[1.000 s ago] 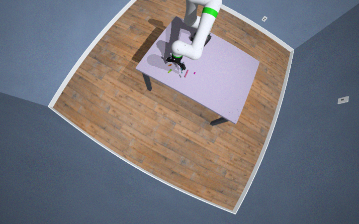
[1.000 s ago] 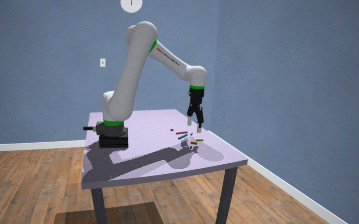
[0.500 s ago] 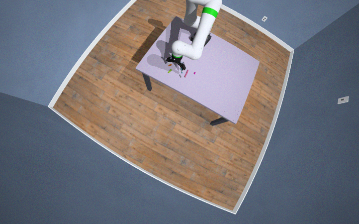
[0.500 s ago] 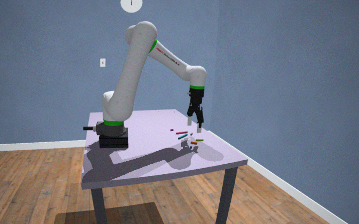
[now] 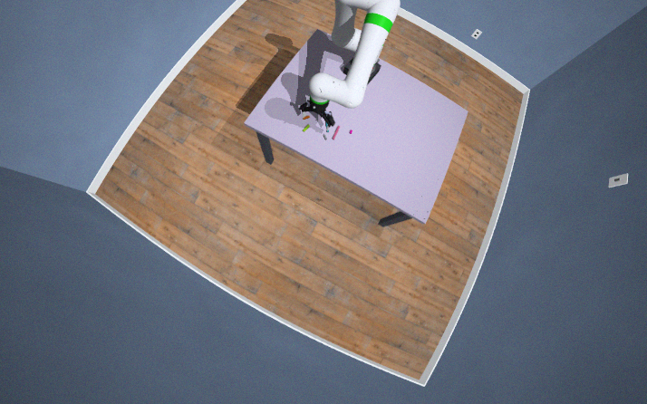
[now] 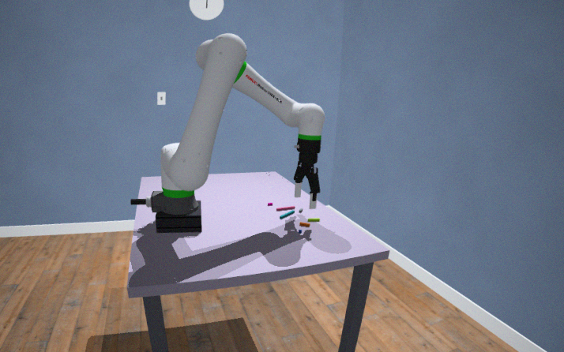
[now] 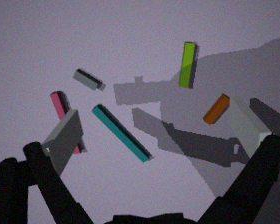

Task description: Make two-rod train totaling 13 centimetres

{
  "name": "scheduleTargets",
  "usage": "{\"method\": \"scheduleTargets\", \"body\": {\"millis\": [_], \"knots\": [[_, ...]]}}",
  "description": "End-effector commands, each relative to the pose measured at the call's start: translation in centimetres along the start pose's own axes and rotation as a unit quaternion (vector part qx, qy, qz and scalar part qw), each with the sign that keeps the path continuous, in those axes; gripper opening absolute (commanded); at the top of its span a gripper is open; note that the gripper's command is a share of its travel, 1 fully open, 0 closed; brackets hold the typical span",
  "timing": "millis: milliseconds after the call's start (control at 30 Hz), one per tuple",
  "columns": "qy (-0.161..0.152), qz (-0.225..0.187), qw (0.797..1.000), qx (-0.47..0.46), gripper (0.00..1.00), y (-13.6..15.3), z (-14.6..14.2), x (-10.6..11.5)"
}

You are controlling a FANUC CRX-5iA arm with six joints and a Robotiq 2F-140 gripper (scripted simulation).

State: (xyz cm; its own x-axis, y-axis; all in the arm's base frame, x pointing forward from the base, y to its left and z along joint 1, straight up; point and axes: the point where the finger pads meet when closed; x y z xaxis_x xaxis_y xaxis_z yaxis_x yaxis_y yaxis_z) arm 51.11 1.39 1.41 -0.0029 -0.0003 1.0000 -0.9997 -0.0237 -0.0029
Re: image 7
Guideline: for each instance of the orange rod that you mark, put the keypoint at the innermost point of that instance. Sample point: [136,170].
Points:
[216,109]

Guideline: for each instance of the lime green rod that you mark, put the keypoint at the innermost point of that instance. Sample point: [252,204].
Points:
[186,64]

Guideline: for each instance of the grey rod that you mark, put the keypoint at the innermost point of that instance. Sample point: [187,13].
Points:
[86,79]

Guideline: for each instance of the pink rod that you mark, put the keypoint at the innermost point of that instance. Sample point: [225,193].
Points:
[61,110]

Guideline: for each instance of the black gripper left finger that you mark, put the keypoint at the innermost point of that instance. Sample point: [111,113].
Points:
[58,147]

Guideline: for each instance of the turquoise rod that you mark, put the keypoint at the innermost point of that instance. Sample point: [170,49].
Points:
[108,120]

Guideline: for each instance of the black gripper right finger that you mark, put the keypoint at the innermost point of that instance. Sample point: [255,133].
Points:
[245,197]

